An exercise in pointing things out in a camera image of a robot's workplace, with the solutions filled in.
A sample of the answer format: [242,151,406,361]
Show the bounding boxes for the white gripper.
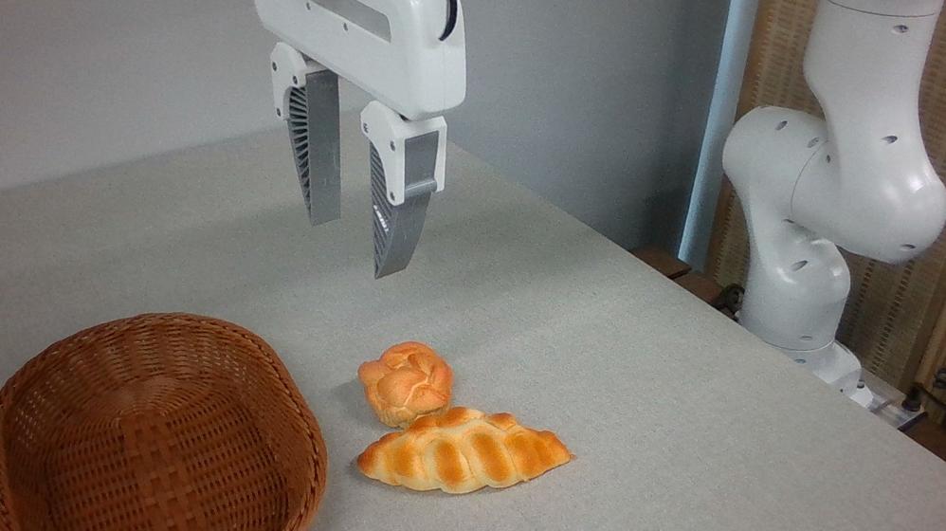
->
[194,0,482,290]

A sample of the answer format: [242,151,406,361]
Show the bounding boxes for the round knotted bread roll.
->
[349,333,462,438]

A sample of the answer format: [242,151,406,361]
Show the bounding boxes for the long braided bread loaf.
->
[352,388,581,518]

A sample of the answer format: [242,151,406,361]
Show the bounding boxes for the brown woven wicker basket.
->
[0,283,352,531]

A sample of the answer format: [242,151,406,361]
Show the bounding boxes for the white vertical pole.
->
[676,0,761,274]

